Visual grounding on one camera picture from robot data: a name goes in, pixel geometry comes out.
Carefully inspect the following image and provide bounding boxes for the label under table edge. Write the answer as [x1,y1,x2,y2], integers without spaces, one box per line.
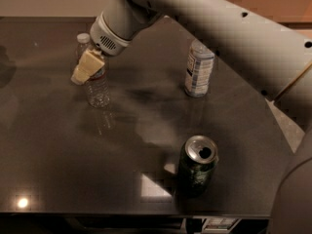
[204,217,239,231]

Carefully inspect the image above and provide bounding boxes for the green soda can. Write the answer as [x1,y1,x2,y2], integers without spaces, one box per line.
[177,136,218,198]

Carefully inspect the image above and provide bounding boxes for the clear water bottle dark label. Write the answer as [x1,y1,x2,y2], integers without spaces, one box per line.
[76,33,110,108]

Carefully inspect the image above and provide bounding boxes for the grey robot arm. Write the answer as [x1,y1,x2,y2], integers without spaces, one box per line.
[72,0,312,234]

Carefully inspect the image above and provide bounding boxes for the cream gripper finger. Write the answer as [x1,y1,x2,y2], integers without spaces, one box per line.
[71,49,105,85]

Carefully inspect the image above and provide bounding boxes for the water bottle white blue label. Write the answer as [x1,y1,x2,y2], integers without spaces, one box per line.
[184,39,215,98]

